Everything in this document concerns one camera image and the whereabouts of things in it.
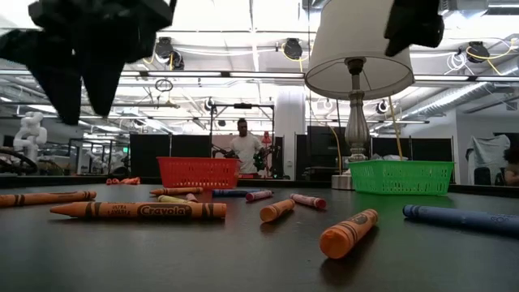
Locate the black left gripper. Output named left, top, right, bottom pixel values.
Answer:
left=0, top=0, right=178, bottom=125

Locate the orange crayon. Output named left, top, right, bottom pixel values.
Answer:
left=259, top=198, right=296, bottom=223
left=49, top=201, right=228, bottom=221
left=149, top=186, right=204, bottom=197
left=319, top=208, right=380, bottom=260
left=0, top=190, right=97, bottom=208

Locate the yellow crayon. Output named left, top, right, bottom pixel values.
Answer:
left=157, top=194, right=191, bottom=204

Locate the long ceiling light bar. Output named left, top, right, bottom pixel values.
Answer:
left=0, top=69, right=306, bottom=79
left=412, top=74, right=519, bottom=83

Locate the white shade table lamp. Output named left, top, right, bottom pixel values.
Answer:
left=303, top=0, right=415, bottom=191

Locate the black partition panel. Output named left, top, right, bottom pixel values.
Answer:
left=371, top=136, right=454, bottom=162
left=129, top=133, right=212, bottom=178

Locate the grey cloth cover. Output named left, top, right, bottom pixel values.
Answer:
left=465, top=134, right=512, bottom=187

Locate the black screen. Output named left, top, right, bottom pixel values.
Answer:
left=307, top=125, right=348, bottom=157

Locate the red plastic basket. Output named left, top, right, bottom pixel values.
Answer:
left=156, top=156, right=242, bottom=191

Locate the green plastic basket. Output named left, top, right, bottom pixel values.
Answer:
left=347, top=159, right=455, bottom=197

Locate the white pillar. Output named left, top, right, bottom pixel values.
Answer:
left=275, top=87, right=307, bottom=179

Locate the person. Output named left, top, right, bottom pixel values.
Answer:
left=228, top=117, right=265, bottom=176
left=502, top=146, right=519, bottom=187

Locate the blue crayon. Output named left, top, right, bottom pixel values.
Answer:
left=211, top=189, right=260, bottom=199
left=401, top=204, right=519, bottom=237

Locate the silver ceiling duct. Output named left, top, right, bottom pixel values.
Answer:
left=399, top=67, right=519, bottom=121

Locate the black framed robot enclosure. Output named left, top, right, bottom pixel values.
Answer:
left=67, top=137, right=131, bottom=176

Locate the black curved hose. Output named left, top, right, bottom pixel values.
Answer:
left=0, top=146, right=38, bottom=176

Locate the yellow hanging power cord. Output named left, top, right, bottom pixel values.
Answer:
left=387, top=96, right=405, bottom=161
left=328, top=125, right=342, bottom=174

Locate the black aluminium rig frame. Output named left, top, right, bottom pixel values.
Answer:
left=0, top=173, right=519, bottom=196

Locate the black background frame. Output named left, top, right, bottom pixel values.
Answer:
left=208, top=103, right=277, bottom=179

